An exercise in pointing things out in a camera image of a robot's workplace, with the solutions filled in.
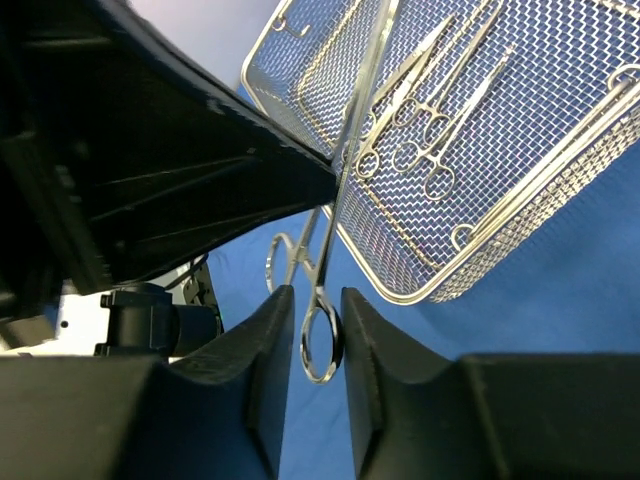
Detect small steel hemostat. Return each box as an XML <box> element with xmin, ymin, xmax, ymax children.
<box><xmin>392</xmin><ymin>4</ymin><xmax>506</xmax><ymax>146</ymax></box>

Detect short steel scissors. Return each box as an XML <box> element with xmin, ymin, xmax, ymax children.
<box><xmin>391</xmin><ymin>45</ymin><xmax>515</xmax><ymax>202</ymax></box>

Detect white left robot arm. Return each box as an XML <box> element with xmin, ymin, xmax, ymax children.
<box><xmin>1</xmin><ymin>1</ymin><xmax>337</xmax><ymax>356</ymax></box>

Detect blue surgical wrap cloth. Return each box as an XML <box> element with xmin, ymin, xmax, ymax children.
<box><xmin>204</xmin><ymin>84</ymin><xmax>640</xmax><ymax>480</ymax></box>

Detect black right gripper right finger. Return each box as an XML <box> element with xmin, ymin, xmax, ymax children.
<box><xmin>341</xmin><ymin>288</ymin><xmax>639</xmax><ymax>479</ymax></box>

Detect steel wire mesh basket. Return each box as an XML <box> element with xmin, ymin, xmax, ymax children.
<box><xmin>240</xmin><ymin>0</ymin><xmax>640</xmax><ymax>306</ymax></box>

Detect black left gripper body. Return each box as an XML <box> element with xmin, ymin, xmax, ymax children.
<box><xmin>1</xmin><ymin>1</ymin><xmax>336</xmax><ymax>319</ymax></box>

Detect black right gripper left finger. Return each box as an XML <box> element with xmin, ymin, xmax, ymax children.
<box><xmin>1</xmin><ymin>286</ymin><xmax>295</xmax><ymax>479</ymax></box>

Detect steel clamp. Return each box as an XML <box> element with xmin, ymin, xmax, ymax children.
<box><xmin>265</xmin><ymin>1</ymin><xmax>401</xmax><ymax>385</ymax></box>

